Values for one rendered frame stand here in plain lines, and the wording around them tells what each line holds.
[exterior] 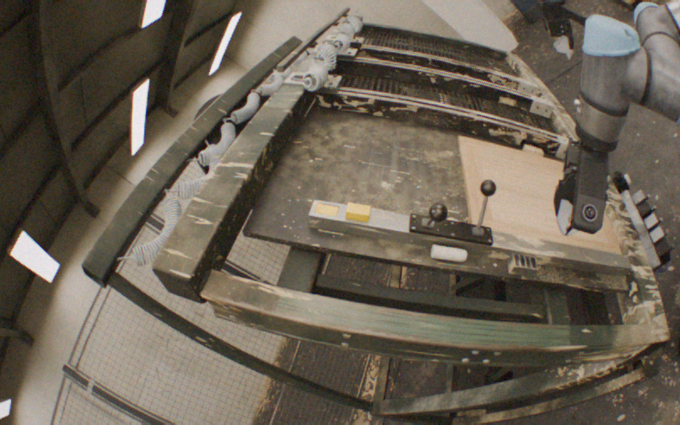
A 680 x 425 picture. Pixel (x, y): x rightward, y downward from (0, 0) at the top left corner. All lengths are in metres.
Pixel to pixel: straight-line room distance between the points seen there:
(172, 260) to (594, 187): 0.68
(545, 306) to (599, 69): 0.60
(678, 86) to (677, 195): 1.84
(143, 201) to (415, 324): 0.95
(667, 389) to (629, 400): 0.24
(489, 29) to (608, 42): 4.35
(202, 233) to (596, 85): 0.67
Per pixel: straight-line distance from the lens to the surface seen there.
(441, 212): 0.58
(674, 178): 2.31
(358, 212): 0.67
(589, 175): 0.44
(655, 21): 0.52
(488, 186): 0.69
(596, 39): 0.39
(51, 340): 5.41
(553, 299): 0.85
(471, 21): 4.65
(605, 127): 0.42
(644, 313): 1.00
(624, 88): 0.40
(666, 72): 0.41
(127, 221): 1.12
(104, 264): 1.06
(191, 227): 0.65
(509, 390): 1.22
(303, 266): 0.70
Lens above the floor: 1.86
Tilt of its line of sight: 18 degrees down
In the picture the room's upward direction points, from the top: 57 degrees counter-clockwise
